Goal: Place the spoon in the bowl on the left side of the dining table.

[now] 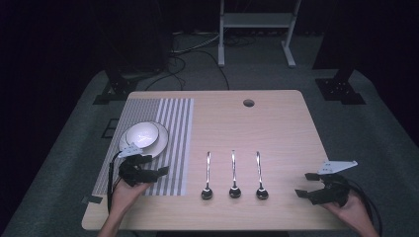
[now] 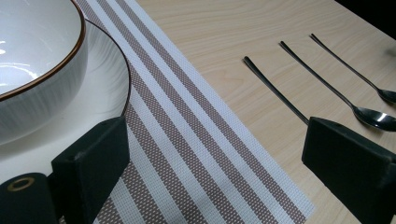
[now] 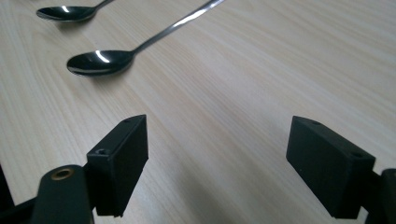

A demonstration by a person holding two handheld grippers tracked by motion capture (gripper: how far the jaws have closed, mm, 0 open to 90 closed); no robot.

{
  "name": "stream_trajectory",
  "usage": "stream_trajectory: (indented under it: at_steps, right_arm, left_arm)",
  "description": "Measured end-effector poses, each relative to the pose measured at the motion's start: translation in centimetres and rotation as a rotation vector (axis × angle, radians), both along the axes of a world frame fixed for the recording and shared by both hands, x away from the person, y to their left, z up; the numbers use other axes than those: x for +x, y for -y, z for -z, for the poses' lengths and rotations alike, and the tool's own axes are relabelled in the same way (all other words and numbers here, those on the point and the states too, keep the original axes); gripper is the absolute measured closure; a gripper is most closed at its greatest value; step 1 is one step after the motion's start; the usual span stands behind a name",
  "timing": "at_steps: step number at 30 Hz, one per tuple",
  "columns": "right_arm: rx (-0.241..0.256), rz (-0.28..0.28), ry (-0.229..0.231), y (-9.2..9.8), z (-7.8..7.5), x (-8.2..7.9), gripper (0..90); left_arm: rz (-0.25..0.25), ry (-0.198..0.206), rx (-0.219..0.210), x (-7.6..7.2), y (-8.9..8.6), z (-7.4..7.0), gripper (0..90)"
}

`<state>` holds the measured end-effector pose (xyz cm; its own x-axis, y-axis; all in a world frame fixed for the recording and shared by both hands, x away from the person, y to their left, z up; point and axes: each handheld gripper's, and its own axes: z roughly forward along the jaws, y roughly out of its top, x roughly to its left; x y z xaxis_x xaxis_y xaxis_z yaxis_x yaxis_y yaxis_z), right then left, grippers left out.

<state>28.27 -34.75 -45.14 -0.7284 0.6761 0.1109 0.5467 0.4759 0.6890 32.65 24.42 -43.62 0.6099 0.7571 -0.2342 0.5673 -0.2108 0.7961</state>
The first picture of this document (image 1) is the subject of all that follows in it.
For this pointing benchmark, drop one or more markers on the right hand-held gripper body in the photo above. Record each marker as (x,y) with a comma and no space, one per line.
(334,191)

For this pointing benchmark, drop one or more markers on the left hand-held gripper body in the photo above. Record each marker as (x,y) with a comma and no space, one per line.
(133,173)

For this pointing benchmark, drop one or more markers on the person's left hand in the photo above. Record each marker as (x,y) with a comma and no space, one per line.
(126,197)

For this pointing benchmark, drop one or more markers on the person's right hand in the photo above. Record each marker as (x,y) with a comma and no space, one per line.
(351,210)

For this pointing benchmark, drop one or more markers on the white round bowl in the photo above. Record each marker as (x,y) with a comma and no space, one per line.
(162,144)

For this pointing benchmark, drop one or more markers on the grey striped placemat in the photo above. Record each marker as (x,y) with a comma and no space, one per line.
(178,131)

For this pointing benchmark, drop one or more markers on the metal spoon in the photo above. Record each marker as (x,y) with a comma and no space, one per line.
(234,171)
(259,171)
(207,171)

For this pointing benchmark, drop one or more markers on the grey tape piece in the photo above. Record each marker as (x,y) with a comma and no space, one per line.
(91,199)

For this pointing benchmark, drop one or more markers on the black metal stand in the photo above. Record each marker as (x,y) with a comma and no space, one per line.
(339,89)
(115,87)

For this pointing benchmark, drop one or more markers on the white metal stand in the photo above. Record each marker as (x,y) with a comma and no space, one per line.
(257,19)

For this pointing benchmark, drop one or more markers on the dark square floor frame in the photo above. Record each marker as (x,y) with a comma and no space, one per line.
(110,128)

